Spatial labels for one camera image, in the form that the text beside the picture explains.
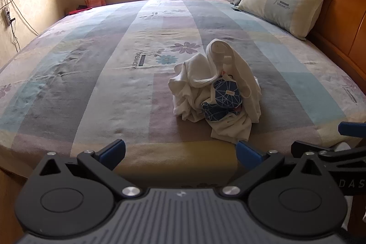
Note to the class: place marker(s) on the pale printed pillow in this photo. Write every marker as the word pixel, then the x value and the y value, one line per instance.
pixel 280 6

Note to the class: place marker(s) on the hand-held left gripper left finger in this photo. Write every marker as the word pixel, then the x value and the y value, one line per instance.
pixel 113 154

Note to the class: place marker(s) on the white power strip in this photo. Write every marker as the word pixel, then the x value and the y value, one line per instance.
pixel 7 17

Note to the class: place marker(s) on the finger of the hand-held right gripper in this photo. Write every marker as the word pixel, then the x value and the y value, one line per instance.
pixel 303 146
pixel 353 129

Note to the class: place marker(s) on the pastel patchwork bed sheet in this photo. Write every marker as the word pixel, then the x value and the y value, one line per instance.
pixel 85 75

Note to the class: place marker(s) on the white sweatshirt with bear print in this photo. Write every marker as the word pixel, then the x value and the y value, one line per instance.
pixel 194 72

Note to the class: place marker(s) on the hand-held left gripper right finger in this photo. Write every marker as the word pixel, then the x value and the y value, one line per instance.
pixel 248 155

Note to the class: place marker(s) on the red cloth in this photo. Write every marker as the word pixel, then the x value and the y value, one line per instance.
pixel 81 11

